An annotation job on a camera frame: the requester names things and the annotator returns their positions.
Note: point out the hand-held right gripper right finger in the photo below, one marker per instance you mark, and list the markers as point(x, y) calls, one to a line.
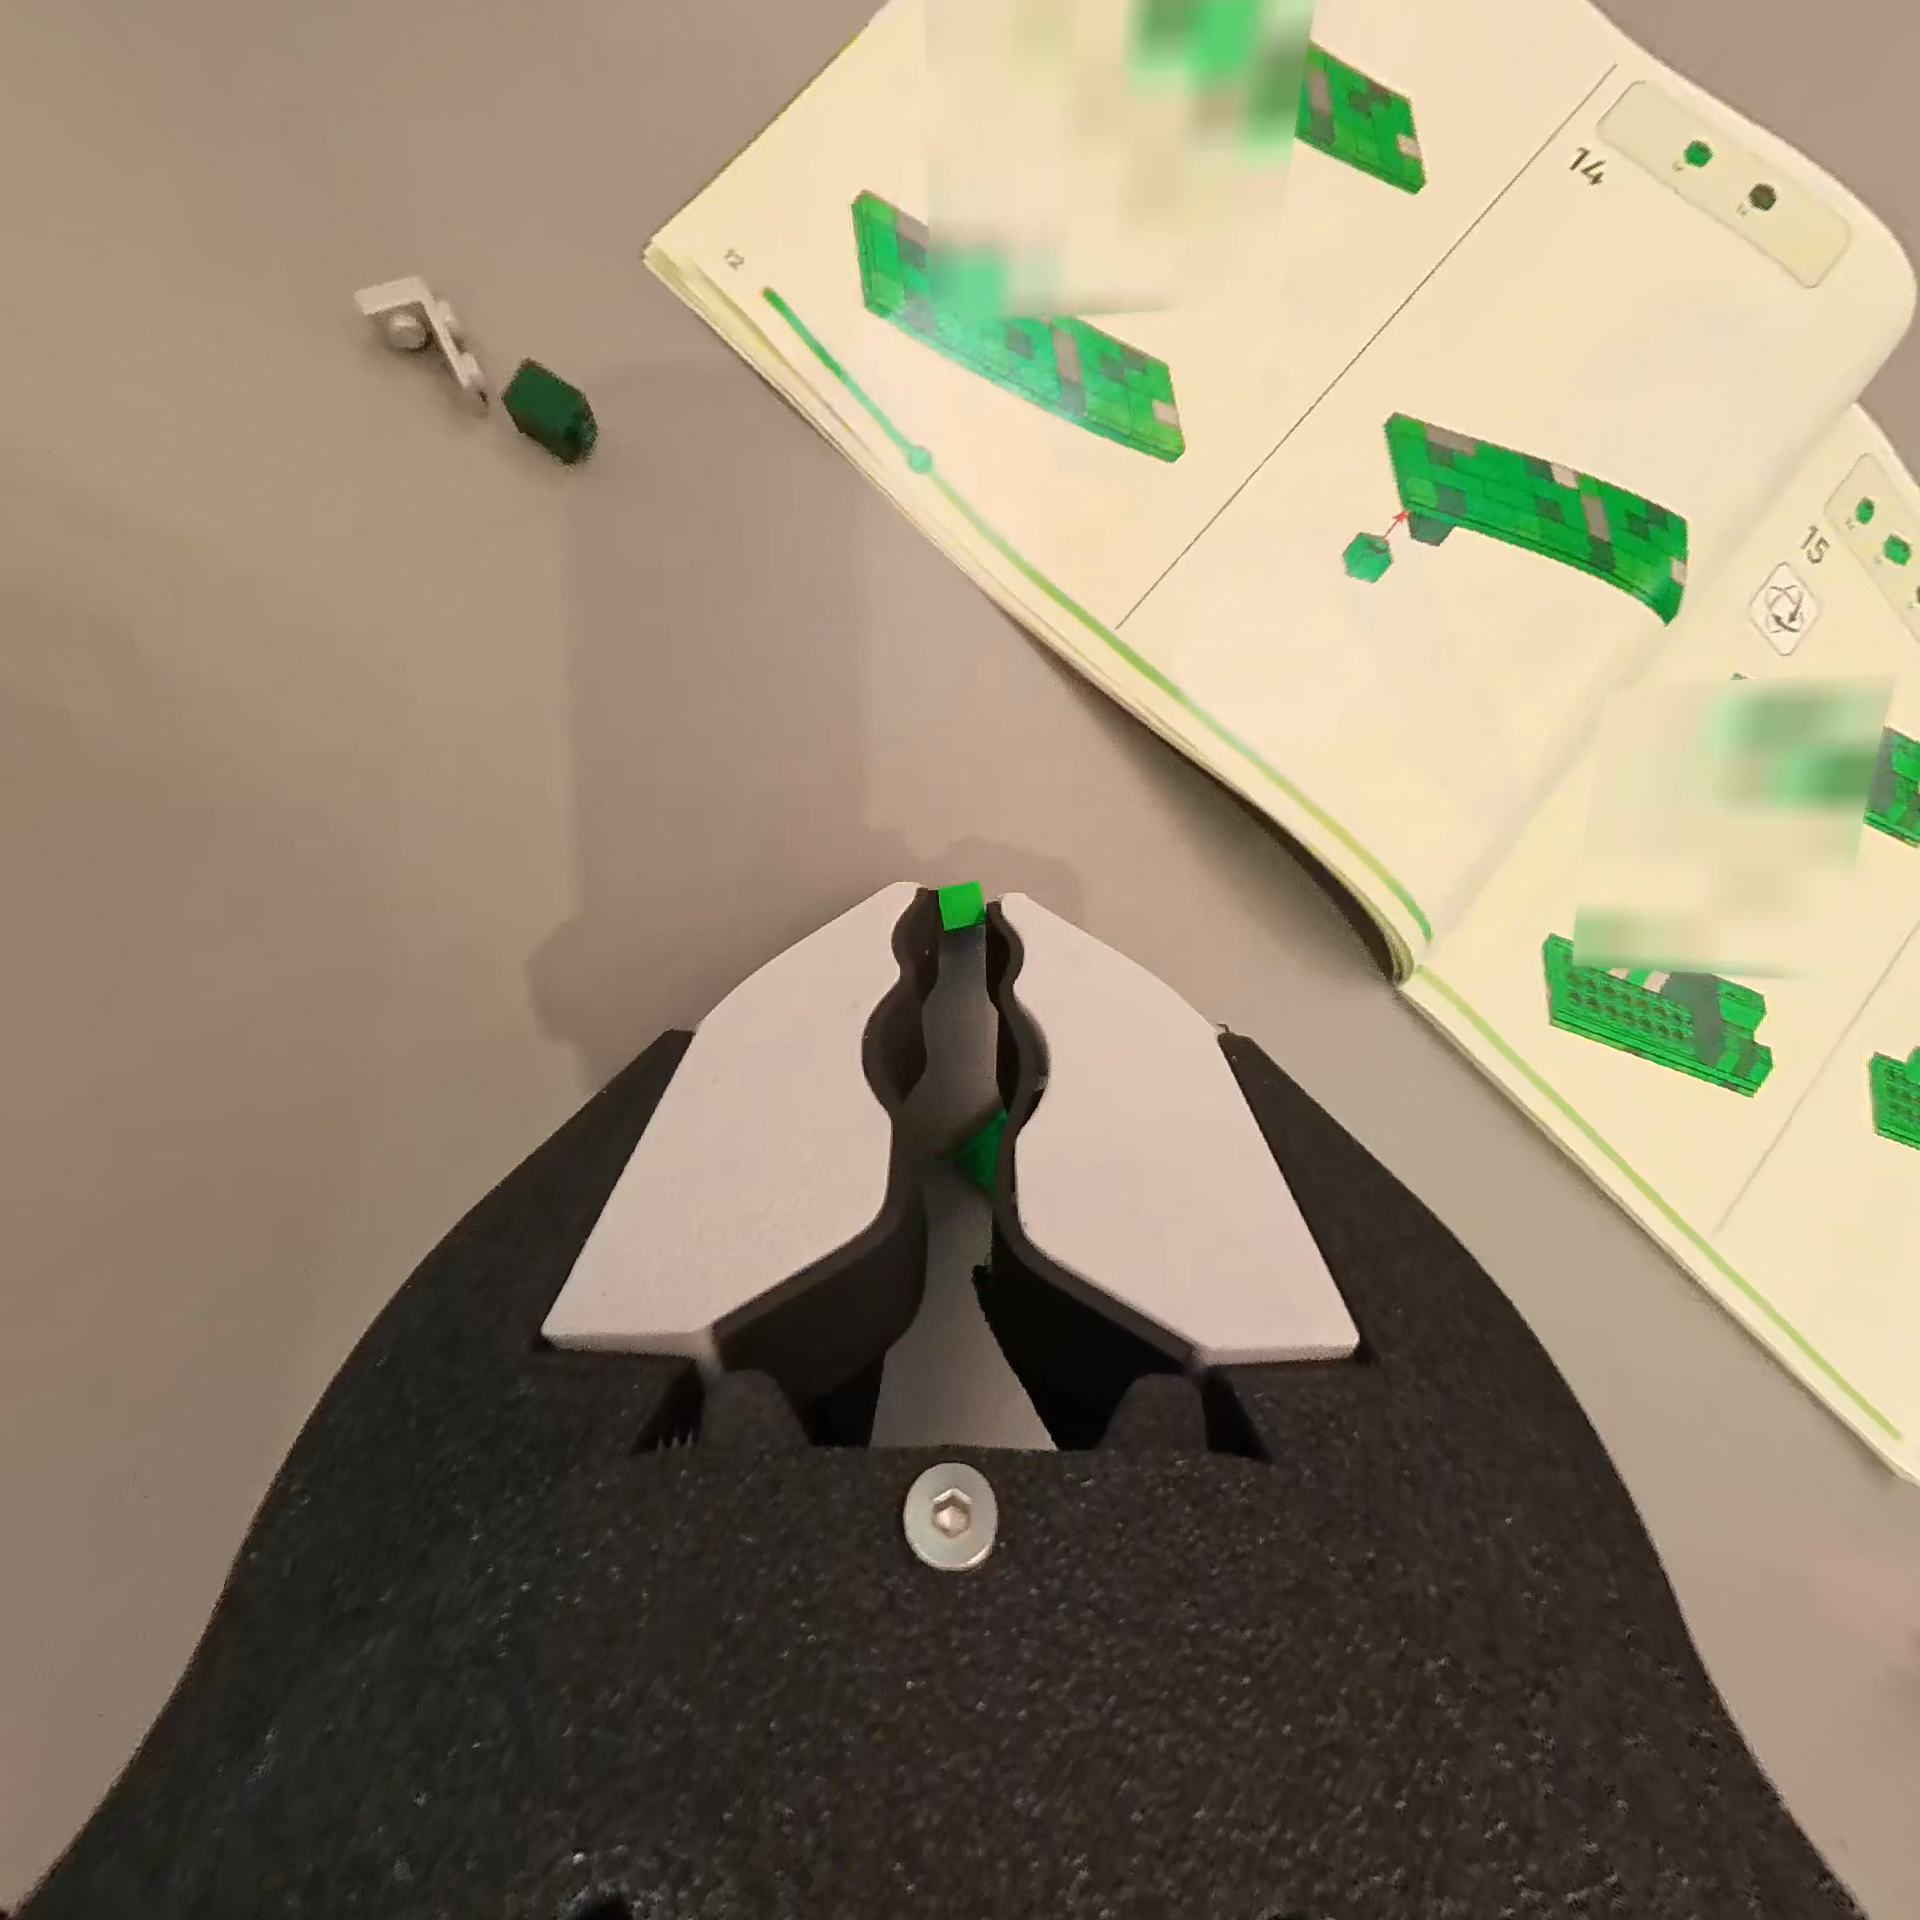
point(1154, 1184)

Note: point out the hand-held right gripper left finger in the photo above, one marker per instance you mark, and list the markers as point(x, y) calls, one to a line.
point(750, 1170)

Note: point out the small bright green brick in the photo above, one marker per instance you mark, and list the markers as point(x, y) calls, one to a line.
point(957, 908)

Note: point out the building instruction booklet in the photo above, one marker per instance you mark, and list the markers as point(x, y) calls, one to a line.
point(1350, 720)

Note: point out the dark green brick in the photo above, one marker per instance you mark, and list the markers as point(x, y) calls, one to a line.
point(548, 411)

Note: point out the white bracket piece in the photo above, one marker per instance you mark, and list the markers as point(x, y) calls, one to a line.
point(409, 308)

